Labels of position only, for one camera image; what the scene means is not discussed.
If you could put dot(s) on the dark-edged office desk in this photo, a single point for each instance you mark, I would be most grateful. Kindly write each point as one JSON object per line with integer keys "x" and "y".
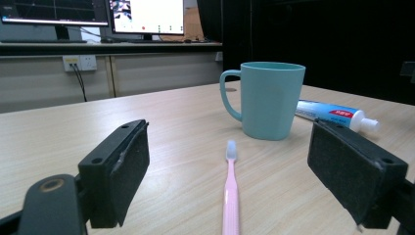
{"x": 98, "y": 48}

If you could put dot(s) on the teal plastic cup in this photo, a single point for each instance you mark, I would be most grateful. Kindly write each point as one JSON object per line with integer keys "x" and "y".
{"x": 270, "y": 101}

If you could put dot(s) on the black curtain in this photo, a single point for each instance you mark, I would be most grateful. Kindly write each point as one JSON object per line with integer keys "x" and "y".
{"x": 326, "y": 39}

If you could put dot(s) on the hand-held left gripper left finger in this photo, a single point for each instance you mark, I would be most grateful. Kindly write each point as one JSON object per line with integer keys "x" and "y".
{"x": 104, "y": 176}

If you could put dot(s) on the white-screen computer monitor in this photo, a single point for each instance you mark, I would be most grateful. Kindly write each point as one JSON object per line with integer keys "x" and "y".
{"x": 153, "y": 16}

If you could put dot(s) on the blue white toothpaste tube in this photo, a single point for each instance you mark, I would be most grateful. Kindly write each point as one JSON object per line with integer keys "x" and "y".
{"x": 326, "y": 112}

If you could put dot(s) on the small white wall socket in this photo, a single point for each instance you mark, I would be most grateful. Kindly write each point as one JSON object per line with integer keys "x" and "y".
{"x": 219, "y": 56}

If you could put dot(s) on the dark-screen computer monitor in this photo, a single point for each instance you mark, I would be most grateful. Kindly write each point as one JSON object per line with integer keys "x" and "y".
{"x": 49, "y": 11}

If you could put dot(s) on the white toothbrush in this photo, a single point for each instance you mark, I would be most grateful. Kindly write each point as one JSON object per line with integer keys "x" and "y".
{"x": 231, "y": 196}

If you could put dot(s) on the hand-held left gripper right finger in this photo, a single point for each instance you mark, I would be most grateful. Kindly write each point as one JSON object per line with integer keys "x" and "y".
{"x": 352, "y": 166}

